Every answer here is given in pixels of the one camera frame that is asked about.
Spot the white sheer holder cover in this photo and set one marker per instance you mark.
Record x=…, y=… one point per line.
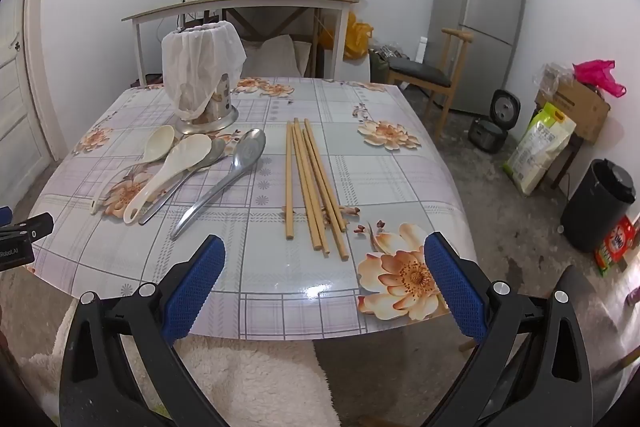
x=200, y=57

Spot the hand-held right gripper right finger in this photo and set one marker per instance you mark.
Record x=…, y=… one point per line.
x=455, y=287

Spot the white-legged wooden desk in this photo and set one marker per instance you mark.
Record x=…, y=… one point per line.
x=250, y=1

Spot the green and white rice bag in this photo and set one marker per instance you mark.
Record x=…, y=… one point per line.
x=537, y=152

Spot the wooden chair with dark seat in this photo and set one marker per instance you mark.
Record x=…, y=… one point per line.
x=420, y=72

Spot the row of wooden chopsticks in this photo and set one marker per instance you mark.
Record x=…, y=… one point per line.
x=288, y=182

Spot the brown cardboard box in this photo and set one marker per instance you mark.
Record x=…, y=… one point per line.
x=575, y=107

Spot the white sack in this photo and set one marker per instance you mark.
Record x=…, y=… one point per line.
x=277, y=54

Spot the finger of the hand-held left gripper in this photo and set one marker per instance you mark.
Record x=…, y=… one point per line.
x=30, y=228
x=5, y=214

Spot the silver refrigerator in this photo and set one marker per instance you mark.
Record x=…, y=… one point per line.
x=475, y=17

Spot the white panel door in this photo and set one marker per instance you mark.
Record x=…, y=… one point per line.
x=20, y=107

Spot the pink plastic bag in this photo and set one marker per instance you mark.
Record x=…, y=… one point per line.
x=597, y=74

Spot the small cream plastic spoon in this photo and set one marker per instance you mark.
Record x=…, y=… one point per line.
x=160, y=141

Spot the red snack packet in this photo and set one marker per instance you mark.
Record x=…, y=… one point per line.
x=617, y=244

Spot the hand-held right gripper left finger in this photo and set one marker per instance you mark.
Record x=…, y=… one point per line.
x=195, y=287

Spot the metal floral utensil holder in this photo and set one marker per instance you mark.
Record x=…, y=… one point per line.
x=224, y=99

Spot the yellow plastic bag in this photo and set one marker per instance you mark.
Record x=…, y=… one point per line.
x=357, y=39

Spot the large cream plastic spoon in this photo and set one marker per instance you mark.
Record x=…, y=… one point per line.
x=192, y=152

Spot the small metal spoon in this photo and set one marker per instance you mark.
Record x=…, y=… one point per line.
x=165, y=203

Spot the black rice cooker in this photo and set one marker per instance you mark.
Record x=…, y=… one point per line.
x=492, y=127

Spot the clear plastic bag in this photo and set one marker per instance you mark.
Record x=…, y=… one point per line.
x=552, y=77

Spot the black trash bin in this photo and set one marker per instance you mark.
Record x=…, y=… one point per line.
x=595, y=207

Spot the dark green bag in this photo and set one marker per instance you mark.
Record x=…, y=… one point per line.
x=382, y=64

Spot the large metal spoon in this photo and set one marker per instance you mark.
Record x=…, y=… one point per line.
x=250, y=147

